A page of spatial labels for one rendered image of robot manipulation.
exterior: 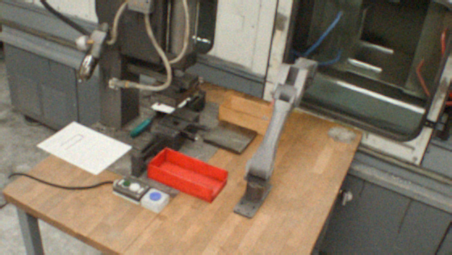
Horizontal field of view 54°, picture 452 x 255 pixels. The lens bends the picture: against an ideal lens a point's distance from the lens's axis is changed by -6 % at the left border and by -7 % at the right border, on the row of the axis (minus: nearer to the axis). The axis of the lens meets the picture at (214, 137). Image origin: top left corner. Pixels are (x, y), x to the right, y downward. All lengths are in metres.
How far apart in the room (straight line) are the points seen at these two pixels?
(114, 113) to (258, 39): 0.77
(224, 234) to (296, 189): 0.36
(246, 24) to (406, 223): 1.22
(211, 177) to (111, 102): 0.50
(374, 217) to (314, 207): 0.81
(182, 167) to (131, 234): 0.37
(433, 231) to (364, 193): 0.38
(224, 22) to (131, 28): 0.72
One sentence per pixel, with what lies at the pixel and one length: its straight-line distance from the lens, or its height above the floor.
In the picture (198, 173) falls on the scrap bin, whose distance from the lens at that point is 1.69.
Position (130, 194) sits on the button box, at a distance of 1.55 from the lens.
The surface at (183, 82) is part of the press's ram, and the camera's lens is 1.67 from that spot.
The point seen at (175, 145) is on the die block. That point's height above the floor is 0.94.
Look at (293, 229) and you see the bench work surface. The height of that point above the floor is 0.90.
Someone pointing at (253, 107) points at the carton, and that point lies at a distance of 2.04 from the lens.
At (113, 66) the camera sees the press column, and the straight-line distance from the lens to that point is 1.80.
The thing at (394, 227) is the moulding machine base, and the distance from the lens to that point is 2.43.
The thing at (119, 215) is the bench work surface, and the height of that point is 0.90.
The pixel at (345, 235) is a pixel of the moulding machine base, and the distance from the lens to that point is 2.53.
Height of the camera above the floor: 1.94
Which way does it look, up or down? 33 degrees down
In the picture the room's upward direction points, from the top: 6 degrees clockwise
